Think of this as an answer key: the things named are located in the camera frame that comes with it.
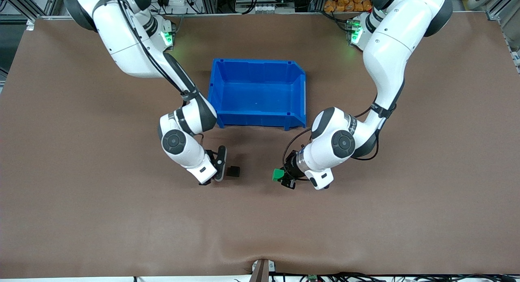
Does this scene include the aluminium frame profile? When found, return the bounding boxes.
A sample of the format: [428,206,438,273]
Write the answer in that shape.
[485,0,520,35]
[195,0,218,13]
[12,0,65,17]

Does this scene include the brown table mat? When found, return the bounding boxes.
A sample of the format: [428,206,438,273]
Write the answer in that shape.
[0,12,520,279]

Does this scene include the orange packets pile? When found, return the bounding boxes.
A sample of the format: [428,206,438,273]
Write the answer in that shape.
[324,0,373,13]

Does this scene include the blue plastic storage bin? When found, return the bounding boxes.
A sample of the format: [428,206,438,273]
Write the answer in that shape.
[206,58,307,131]

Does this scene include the camera mount post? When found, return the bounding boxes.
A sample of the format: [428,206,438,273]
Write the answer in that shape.
[251,259,276,282]

